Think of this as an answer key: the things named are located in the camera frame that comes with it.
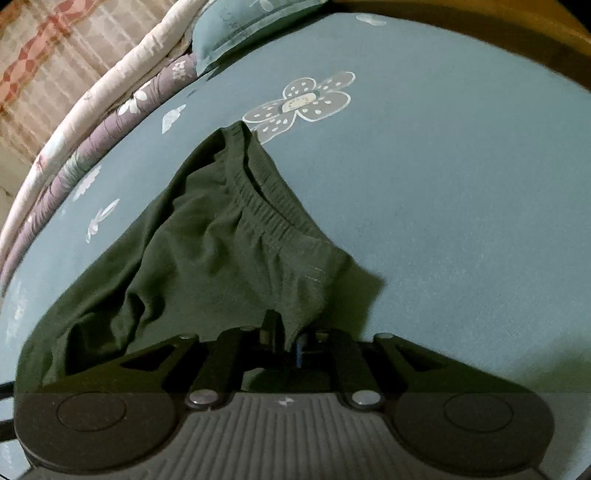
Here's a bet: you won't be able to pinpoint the wooden bed headboard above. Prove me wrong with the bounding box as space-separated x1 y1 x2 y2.
332 0 591 93

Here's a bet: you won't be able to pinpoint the pink patterned curtain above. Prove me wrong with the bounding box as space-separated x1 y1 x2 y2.
0 0 185 162

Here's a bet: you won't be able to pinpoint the purple floral quilt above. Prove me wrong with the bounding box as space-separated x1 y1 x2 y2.
0 53 204 287

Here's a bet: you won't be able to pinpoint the blue floral pillow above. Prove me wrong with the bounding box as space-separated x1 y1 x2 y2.
191 0 331 75

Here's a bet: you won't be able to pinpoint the blue floral bed sheet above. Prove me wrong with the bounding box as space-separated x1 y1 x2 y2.
0 11 591 480

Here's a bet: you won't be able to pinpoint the dark green pants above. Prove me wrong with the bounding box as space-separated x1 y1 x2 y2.
16 122 386 393

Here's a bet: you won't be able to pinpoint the pink floral quilt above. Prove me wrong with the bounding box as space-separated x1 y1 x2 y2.
0 0 218 254

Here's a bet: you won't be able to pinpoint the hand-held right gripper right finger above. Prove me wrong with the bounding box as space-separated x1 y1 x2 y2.
295 329 532 411

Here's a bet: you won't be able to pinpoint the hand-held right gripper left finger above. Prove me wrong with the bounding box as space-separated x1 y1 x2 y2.
44 310 283 411

